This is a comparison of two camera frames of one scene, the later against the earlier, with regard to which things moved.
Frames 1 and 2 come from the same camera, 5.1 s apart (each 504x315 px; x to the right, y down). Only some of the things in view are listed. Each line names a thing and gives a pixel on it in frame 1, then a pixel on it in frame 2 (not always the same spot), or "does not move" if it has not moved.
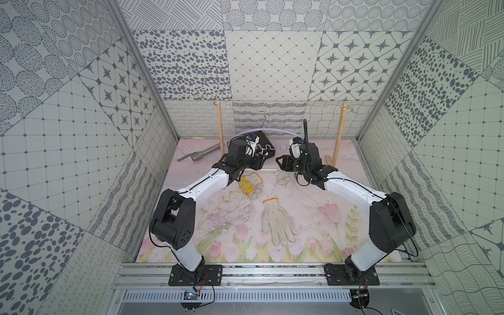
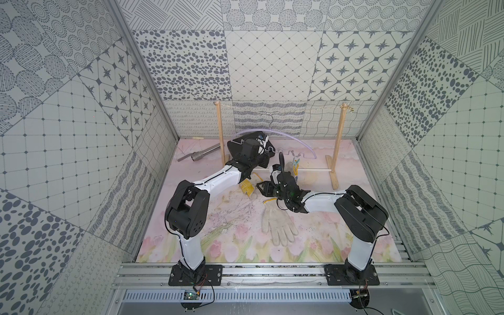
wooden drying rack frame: (333, 162) does not move
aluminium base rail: (392, 275) does not move
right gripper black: (287, 162) -> (266, 186)
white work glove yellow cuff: (275, 218) does not move
